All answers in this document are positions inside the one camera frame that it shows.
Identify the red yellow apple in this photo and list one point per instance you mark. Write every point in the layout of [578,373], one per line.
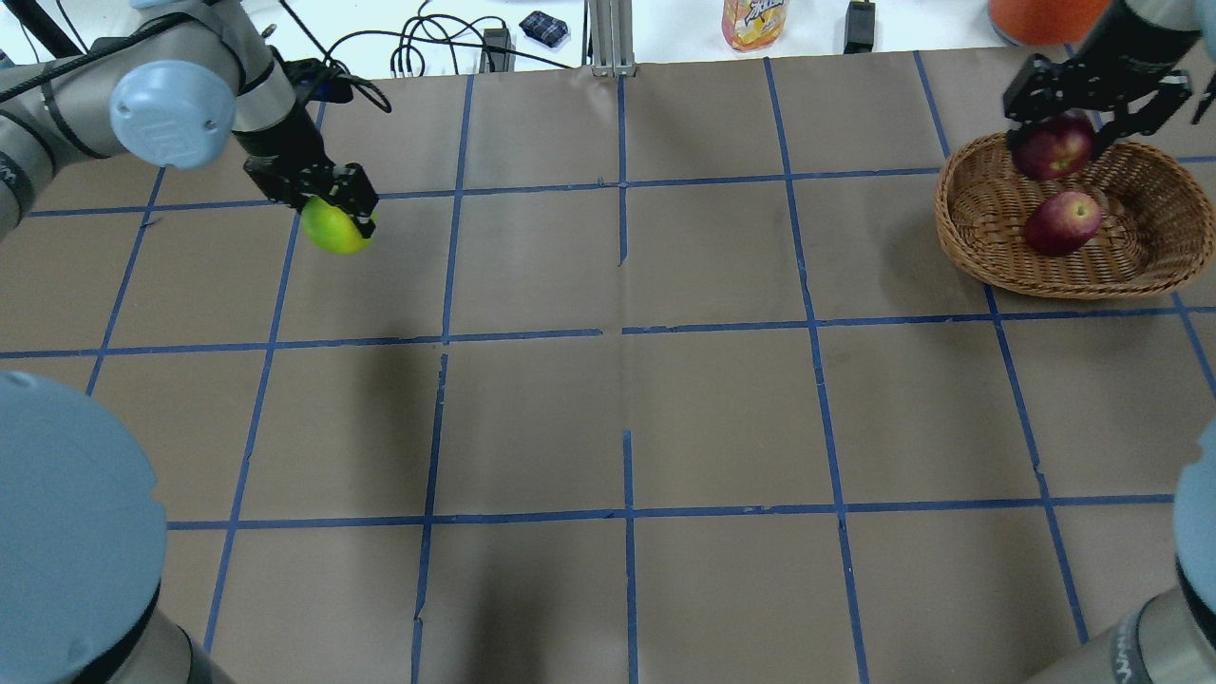
[1062,224]

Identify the dark blue pouch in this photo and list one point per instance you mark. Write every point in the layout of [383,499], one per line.
[544,28]

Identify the wicker basket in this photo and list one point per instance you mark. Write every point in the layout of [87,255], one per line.
[1133,224]

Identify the black power adapter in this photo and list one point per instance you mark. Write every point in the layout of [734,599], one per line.
[497,53]

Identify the black adapter right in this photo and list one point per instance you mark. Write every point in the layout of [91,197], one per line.
[860,27]

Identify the orange round object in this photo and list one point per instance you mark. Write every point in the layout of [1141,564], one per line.
[1044,22]

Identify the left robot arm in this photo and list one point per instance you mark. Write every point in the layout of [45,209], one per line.
[87,140]

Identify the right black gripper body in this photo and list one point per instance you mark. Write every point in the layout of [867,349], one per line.
[1117,49]

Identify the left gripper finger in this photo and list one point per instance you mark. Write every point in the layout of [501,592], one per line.
[354,194]

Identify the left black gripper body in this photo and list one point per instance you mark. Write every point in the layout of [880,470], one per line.
[281,152]

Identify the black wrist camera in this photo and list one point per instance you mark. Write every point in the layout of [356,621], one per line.
[314,81]

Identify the green apple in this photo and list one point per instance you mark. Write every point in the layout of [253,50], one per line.
[331,230]

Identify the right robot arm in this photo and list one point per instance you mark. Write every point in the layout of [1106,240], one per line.
[1168,638]

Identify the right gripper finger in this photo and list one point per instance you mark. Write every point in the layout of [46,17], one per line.
[1038,93]
[1166,98]

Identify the aluminium frame post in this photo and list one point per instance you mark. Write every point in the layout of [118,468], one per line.
[610,48]

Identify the orange juice bottle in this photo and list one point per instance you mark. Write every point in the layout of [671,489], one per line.
[751,25]

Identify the dark red apple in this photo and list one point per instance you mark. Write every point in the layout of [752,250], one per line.
[1054,149]

